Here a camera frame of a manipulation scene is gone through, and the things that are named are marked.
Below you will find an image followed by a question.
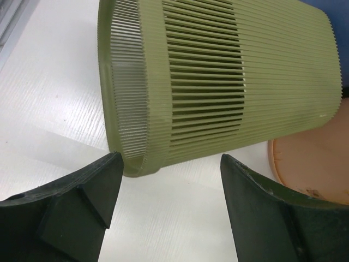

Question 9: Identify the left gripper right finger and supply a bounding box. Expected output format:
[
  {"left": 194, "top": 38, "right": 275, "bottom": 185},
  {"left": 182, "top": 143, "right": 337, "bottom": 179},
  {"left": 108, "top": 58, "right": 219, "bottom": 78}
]
[{"left": 220, "top": 154, "right": 348, "bottom": 261}]

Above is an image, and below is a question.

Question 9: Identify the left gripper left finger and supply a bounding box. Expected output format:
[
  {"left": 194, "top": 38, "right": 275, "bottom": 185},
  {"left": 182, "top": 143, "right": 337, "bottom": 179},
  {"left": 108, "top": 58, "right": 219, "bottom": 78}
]
[{"left": 1, "top": 152, "right": 123, "bottom": 261}]

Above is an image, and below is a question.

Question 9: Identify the tan round bin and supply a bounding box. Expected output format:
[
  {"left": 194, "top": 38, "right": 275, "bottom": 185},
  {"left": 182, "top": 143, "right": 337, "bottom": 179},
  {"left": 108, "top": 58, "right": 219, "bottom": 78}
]
[{"left": 268, "top": 98, "right": 348, "bottom": 205}]

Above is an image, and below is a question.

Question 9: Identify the green mesh square basket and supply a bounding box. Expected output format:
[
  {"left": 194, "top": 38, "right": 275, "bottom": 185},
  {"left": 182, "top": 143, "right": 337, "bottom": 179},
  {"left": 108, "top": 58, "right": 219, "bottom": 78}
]
[{"left": 97, "top": 1, "right": 342, "bottom": 177}]

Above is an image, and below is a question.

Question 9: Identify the blue round bin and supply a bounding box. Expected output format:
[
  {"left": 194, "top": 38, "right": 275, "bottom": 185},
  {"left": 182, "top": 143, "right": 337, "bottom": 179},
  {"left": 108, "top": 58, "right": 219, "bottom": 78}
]
[{"left": 303, "top": 0, "right": 348, "bottom": 98}]

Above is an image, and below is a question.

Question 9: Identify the aluminium frame rail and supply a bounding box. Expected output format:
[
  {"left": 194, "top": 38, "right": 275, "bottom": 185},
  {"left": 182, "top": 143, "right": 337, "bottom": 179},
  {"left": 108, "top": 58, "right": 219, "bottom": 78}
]
[{"left": 1, "top": 0, "right": 39, "bottom": 69}]

